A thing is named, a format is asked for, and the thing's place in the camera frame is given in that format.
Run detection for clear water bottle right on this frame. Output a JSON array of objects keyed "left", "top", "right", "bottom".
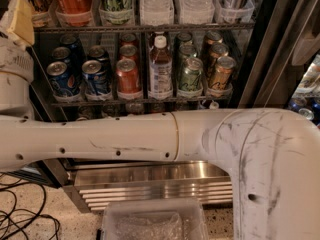
[{"left": 174, "top": 0, "right": 215, "bottom": 25}]

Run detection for clear plastic bin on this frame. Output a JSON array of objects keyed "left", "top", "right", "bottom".
[{"left": 101, "top": 198, "right": 209, "bottom": 240}]

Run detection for gold can middle shelf front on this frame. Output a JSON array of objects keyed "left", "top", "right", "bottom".
[{"left": 207, "top": 56, "right": 236, "bottom": 95}]

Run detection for blue pepsi can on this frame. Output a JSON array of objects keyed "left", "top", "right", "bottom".
[
  {"left": 82, "top": 60, "right": 112, "bottom": 101},
  {"left": 46, "top": 61, "right": 81, "bottom": 102}
]

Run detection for clear water bottle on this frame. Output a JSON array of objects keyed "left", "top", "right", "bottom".
[
  {"left": 174, "top": 0, "right": 215, "bottom": 25},
  {"left": 139, "top": 0, "right": 174, "bottom": 26}
]

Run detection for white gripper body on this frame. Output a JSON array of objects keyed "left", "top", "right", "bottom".
[{"left": 0, "top": 37, "right": 34, "bottom": 83}]

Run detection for tilted bottle bottom shelf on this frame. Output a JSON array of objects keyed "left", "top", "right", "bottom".
[{"left": 209, "top": 101, "right": 219, "bottom": 110}]

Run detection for blue Pepsi can right fridge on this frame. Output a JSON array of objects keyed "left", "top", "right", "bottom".
[{"left": 298, "top": 108, "right": 314, "bottom": 121}]

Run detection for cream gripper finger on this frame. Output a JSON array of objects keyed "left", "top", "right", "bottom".
[{"left": 0, "top": 0, "right": 35, "bottom": 49}]

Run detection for red soda can front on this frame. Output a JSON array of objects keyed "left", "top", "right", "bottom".
[{"left": 116, "top": 58, "right": 142, "bottom": 100}]

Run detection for green can top shelf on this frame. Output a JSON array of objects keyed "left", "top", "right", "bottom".
[{"left": 100, "top": 0, "right": 133, "bottom": 25}]

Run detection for blue Pepsi can front left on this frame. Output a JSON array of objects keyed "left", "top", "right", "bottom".
[{"left": 46, "top": 61, "right": 81, "bottom": 102}]

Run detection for silver can top shelf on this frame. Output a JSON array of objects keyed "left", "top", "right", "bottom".
[{"left": 214, "top": 0, "right": 255, "bottom": 24}]

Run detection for black floor cables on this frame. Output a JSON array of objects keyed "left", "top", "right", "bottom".
[{"left": 0, "top": 174, "right": 61, "bottom": 240}]

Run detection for green can middle shelf front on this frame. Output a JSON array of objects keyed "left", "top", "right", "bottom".
[{"left": 178, "top": 57, "right": 203, "bottom": 98}]

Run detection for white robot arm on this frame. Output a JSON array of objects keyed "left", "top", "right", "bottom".
[{"left": 0, "top": 0, "right": 320, "bottom": 240}]

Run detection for green can shelf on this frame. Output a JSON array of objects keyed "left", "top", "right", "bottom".
[
  {"left": 100, "top": 0, "right": 133, "bottom": 25},
  {"left": 178, "top": 57, "right": 203, "bottom": 98}
]

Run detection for clear water bottle left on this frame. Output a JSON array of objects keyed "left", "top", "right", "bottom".
[{"left": 139, "top": 0, "right": 174, "bottom": 26}]

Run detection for stainless steel fridge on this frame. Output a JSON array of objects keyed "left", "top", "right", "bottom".
[{"left": 0, "top": 0, "right": 320, "bottom": 214}]

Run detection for red Coca-Cola can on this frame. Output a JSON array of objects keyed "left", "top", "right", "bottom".
[{"left": 56, "top": 0, "right": 93, "bottom": 27}]

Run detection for brown tea bottle white cap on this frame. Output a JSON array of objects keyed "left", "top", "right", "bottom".
[{"left": 148, "top": 35, "right": 173, "bottom": 100}]

